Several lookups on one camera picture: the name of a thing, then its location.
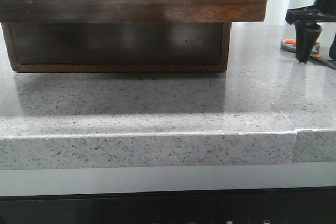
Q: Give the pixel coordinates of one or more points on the dark wooden drawer cabinet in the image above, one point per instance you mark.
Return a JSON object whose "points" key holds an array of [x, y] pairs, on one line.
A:
{"points": [[24, 67]]}

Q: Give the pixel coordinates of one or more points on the wooden drawer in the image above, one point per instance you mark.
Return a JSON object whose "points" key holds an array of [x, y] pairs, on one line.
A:
{"points": [[132, 10], [117, 43]]}

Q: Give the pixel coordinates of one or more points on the grey orange scissors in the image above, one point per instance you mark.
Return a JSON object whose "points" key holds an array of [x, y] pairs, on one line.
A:
{"points": [[289, 45]]}

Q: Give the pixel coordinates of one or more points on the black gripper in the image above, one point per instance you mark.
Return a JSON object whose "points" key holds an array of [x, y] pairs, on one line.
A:
{"points": [[306, 28]]}

